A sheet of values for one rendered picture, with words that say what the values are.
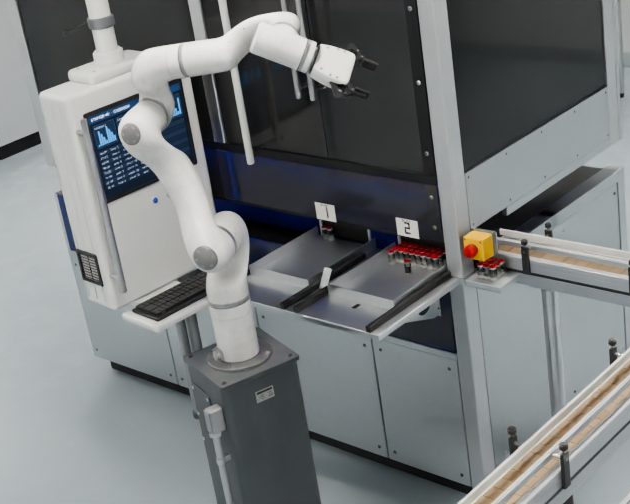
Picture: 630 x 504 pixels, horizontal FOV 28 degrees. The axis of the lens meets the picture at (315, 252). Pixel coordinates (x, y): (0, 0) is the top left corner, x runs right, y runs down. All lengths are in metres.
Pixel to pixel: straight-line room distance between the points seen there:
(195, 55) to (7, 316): 3.34
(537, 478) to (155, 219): 1.88
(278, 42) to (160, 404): 2.41
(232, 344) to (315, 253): 0.71
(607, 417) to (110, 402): 2.81
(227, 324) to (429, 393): 0.92
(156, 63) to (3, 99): 5.52
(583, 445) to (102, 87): 1.96
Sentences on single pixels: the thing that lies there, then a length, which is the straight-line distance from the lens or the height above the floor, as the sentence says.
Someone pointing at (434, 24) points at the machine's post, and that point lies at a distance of 3.59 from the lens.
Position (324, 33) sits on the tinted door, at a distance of 3.88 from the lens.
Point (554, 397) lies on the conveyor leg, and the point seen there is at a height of 0.44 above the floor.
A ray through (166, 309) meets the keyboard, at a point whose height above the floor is 0.83.
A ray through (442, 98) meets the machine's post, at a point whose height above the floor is 1.46.
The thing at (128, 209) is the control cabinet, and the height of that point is 1.12.
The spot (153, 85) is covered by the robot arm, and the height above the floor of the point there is 1.70.
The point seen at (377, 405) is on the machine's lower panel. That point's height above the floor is 0.31.
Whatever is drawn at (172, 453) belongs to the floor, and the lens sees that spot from 4.93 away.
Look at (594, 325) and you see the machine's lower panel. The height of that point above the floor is 0.36.
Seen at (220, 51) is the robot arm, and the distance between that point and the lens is 3.25.
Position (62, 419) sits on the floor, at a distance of 5.35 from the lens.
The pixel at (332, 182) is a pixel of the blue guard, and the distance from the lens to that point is 4.06.
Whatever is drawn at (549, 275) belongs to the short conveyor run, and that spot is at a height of 0.89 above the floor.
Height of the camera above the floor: 2.56
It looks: 24 degrees down
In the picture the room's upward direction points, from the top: 9 degrees counter-clockwise
